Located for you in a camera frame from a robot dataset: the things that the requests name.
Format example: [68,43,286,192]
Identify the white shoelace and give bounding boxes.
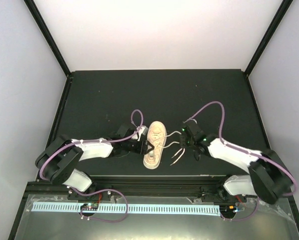
[149,131,185,167]

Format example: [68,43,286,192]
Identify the beige lace sneaker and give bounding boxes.
[143,121,167,170]

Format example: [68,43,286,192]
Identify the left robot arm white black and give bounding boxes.
[35,123,155,200]

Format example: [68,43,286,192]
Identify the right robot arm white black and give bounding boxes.
[180,120,293,205]

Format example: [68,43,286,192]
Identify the left small circuit board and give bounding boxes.
[80,203,99,211]

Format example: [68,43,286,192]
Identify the small circuit board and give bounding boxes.
[80,203,99,211]
[219,205,245,214]

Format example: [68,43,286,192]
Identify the right small circuit board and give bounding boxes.
[219,205,245,214]

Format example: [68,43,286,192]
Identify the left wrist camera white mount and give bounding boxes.
[132,125,148,141]

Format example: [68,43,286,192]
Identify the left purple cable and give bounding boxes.
[38,109,144,182]

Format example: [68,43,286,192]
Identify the purple cable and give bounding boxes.
[38,109,144,182]
[185,101,297,197]

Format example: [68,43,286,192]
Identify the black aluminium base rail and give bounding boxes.
[26,174,293,201]

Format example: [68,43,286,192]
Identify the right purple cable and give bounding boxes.
[185,101,297,197]

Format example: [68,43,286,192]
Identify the white slotted cable duct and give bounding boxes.
[31,202,221,217]

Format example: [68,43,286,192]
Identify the right black frame post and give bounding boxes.
[244,0,293,78]

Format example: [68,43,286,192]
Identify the black frame post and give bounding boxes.
[24,0,71,78]
[244,0,293,78]

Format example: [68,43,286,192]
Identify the left black frame post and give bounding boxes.
[24,0,71,78]

